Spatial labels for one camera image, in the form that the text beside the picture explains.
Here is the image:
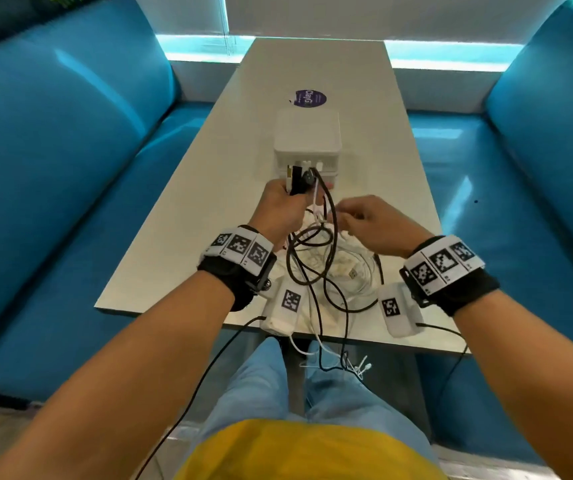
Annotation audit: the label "round purple sticker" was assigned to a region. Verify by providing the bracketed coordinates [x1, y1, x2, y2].
[289, 89, 329, 109]

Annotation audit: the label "cyan light strip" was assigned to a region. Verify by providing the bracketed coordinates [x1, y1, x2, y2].
[156, 33, 525, 73]

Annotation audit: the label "black marker-tagged right wristband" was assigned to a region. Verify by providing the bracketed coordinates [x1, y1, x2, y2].
[399, 235, 501, 317]

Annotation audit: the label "person's blue jeans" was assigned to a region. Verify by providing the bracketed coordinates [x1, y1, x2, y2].
[186, 337, 440, 465]

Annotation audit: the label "tangle of white cables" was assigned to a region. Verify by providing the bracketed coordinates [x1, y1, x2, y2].
[276, 209, 385, 381]

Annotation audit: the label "black cables bundle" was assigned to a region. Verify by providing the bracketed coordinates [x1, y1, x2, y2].
[289, 164, 383, 375]

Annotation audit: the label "white box with drawers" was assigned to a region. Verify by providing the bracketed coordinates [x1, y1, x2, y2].
[272, 107, 343, 191]

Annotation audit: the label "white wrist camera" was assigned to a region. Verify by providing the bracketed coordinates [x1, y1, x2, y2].
[377, 282, 425, 339]
[260, 277, 305, 337]

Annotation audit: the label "person's right hand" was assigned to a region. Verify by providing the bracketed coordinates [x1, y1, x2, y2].
[335, 194, 435, 259]

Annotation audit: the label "white table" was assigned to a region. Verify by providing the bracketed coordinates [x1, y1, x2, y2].
[94, 37, 467, 355]

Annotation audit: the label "black marker-tagged left wristband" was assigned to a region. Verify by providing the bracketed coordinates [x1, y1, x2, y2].
[197, 224, 277, 312]

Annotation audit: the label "person's right forearm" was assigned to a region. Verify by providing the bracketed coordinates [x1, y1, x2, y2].
[454, 289, 573, 480]

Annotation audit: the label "person's yellow shirt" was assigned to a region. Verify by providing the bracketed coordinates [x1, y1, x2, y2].
[174, 418, 450, 480]

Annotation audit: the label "black marker-tagged wristband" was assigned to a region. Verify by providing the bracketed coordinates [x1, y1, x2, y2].
[197, 224, 277, 312]
[399, 235, 501, 317]

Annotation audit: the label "black left camera cord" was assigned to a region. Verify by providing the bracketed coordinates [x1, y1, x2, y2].
[134, 314, 267, 480]

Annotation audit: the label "blue leather sofa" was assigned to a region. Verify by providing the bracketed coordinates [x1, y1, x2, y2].
[409, 0, 573, 465]
[0, 0, 212, 403]

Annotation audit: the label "black right camera cord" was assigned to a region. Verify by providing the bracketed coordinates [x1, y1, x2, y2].
[415, 322, 469, 395]

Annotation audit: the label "black camera cord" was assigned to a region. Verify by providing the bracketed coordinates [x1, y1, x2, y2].
[415, 322, 469, 395]
[134, 314, 267, 480]

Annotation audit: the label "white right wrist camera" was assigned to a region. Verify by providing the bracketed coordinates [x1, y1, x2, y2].
[377, 282, 425, 339]

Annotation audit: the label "person's left hand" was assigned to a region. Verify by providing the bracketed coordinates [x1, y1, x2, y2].
[248, 178, 327, 251]

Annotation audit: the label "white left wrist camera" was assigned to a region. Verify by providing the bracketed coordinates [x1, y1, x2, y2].
[260, 277, 305, 337]

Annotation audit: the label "person's left forearm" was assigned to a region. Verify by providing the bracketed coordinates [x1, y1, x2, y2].
[0, 269, 237, 480]

